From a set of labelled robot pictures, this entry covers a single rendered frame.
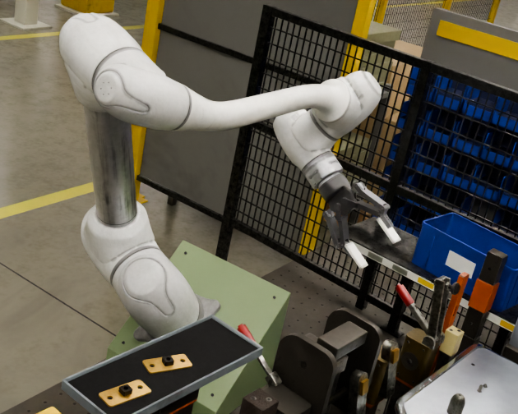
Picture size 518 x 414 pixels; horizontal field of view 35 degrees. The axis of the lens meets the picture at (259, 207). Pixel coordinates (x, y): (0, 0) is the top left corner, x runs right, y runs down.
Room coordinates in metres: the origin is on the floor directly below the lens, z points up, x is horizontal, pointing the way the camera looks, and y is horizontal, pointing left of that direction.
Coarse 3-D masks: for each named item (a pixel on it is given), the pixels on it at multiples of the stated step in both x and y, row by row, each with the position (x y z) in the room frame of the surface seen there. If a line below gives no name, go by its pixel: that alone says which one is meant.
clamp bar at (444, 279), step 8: (432, 280) 1.69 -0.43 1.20; (440, 280) 1.66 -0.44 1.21; (448, 280) 1.68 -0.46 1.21; (440, 288) 1.66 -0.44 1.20; (448, 288) 1.66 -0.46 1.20; (456, 288) 1.65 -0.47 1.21; (440, 296) 1.65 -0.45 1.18; (432, 304) 1.66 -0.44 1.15; (440, 304) 1.65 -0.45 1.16; (432, 312) 1.66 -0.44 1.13; (440, 312) 1.65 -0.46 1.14; (432, 320) 1.65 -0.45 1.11; (440, 320) 1.67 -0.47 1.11; (432, 328) 1.65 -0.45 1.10; (440, 328) 1.67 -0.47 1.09; (432, 336) 1.65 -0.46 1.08; (440, 336) 1.67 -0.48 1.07; (440, 344) 1.67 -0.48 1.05
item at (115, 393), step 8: (128, 384) 1.13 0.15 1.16; (136, 384) 1.13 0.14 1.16; (144, 384) 1.14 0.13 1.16; (104, 392) 1.10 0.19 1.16; (112, 392) 1.10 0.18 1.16; (120, 392) 1.10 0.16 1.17; (128, 392) 1.10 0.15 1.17; (136, 392) 1.11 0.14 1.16; (144, 392) 1.12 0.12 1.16; (104, 400) 1.08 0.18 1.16; (112, 400) 1.08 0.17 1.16; (120, 400) 1.08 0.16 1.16; (128, 400) 1.09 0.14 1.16
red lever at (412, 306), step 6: (396, 288) 1.72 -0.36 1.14; (402, 288) 1.72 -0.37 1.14; (402, 294) 1.71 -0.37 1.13; (408, 294) 1.72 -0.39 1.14; (402, 300) 1.72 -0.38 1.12; (408, 300) 1.71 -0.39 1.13; (408, 306) 1.70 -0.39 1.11; (414, 306) 1.70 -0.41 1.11; (414, 312) 1.69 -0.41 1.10; (420, 312) 1.70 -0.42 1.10; (420, 318) 1.68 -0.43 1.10; (420, 324) 1.68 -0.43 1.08; (426, 324) 1.68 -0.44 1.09; (426, 330) 1.67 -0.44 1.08
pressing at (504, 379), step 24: (456, 360) 1.69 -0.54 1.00; (480, 360) 1.72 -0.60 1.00; (504, 360) 1.74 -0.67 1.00; (432, 384) 1.57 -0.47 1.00; (456, 384) 1.59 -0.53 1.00; (504, 384) 1.63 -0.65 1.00; (408, 408) 1.46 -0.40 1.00; (432, 408) 1.48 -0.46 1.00; (480, 408) 1.51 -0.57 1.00; (504, 408) 1.53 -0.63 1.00
